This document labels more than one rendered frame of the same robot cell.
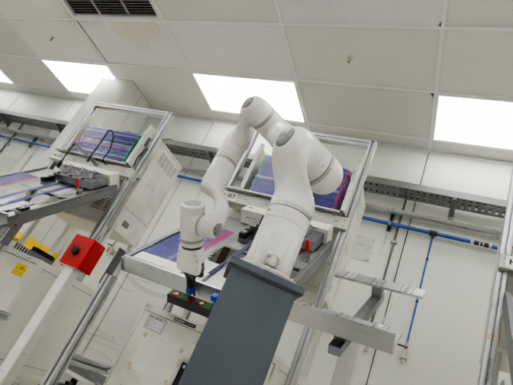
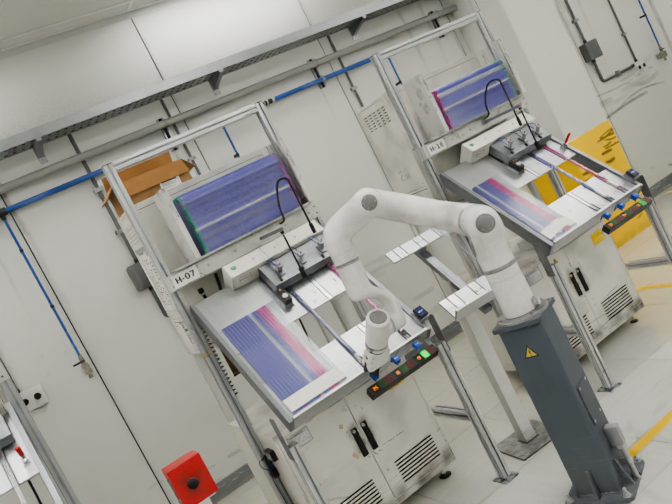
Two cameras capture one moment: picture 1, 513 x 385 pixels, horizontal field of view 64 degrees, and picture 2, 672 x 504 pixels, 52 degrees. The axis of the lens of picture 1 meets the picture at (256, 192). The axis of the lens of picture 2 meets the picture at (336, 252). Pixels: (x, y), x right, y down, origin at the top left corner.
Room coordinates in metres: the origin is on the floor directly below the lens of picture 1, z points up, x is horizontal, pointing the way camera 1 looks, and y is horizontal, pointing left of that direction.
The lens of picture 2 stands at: (0.02, 2.10, 1.39)
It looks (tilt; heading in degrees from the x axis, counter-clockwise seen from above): 5 degrees down; 306
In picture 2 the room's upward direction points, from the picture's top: 27 degrees counter-clockwise
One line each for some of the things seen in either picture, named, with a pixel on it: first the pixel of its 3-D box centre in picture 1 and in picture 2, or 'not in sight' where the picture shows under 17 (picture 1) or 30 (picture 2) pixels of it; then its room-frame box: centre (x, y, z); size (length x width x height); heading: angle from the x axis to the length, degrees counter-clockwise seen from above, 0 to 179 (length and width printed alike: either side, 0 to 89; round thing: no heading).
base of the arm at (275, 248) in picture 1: (275, 246); (511, 290); (1.01, -0.10, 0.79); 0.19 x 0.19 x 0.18
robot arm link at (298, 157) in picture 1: (296, 173); (487, 237); (0.99, -0.08, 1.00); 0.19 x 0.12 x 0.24; 124
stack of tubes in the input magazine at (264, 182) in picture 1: (299, 185); (238, 203); (2.03, -0.20, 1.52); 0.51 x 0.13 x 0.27; 62
